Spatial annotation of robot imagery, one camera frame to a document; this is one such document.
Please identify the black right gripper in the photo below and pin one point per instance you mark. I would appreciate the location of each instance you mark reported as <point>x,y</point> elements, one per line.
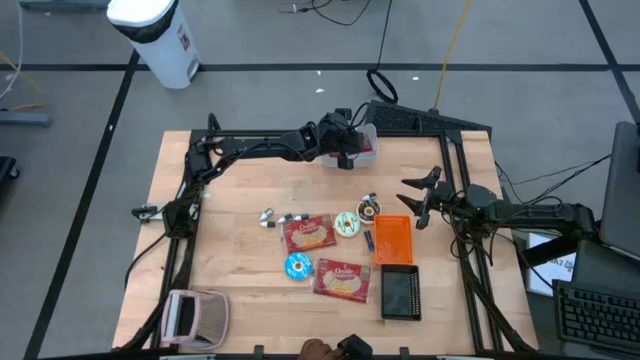
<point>431,200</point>

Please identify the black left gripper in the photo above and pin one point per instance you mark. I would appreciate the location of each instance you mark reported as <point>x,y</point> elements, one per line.
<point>332,134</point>

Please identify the red Orville popcorn packet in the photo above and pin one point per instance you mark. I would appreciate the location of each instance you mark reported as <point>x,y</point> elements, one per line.
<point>342,280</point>
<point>368,145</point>
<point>309,234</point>

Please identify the chocolate frosted toy donut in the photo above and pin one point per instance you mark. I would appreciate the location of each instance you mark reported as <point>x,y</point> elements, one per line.
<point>361,215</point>

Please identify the blue marker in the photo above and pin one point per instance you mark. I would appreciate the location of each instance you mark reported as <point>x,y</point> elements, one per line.
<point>368,240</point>

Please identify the mint frosted toy donut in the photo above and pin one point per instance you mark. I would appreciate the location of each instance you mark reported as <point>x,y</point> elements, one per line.
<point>340,225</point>

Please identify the blue frosted toy donut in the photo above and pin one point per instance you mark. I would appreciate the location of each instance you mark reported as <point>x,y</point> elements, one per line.
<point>290,267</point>

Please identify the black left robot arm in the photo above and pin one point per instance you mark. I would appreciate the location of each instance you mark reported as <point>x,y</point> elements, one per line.
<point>260,145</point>

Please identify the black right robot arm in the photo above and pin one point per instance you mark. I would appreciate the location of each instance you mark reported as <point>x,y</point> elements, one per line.
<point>530,212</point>

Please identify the grey plastic bin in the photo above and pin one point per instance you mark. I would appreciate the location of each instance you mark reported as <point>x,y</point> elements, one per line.
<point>371,161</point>

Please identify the orange plastic basket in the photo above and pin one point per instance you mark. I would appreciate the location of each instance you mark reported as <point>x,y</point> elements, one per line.
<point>394,240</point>

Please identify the black perforated panel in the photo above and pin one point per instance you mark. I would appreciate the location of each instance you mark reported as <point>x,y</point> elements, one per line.
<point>405,119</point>

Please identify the black plastic basket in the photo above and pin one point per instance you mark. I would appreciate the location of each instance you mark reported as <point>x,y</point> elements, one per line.
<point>400,292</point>

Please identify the white paper sheet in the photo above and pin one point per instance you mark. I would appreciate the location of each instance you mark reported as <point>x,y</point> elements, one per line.
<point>547,270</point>

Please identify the black table edge clamp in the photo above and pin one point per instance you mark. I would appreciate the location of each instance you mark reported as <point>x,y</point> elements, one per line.
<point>404,353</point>
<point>258,352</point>

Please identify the black handheld device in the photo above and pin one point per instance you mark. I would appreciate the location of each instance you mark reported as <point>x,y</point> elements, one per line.
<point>356,347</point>

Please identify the person's hand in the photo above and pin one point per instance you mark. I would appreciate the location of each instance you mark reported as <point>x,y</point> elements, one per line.
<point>317,350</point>

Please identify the grey laptop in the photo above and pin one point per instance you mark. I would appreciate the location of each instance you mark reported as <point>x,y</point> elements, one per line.
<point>620,190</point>

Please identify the black keyboard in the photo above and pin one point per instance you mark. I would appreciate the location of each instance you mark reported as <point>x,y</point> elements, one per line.
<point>595,315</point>

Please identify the white trash can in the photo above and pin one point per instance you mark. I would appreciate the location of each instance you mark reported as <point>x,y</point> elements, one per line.
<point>160,45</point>

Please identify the pink mesh desk organizer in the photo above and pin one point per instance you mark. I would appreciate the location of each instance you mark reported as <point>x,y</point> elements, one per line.
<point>215,317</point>

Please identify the grey flat floor base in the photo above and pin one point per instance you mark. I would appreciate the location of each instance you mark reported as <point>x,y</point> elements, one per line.
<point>60,5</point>

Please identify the grey floor bar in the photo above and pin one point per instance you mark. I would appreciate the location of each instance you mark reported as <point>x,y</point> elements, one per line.
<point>25,119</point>

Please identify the black caster base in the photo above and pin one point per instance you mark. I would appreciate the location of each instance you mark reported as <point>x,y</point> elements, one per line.
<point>6,170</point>

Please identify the black aluminium table frame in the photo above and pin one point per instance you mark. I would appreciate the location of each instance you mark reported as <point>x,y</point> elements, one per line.
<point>410,134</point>

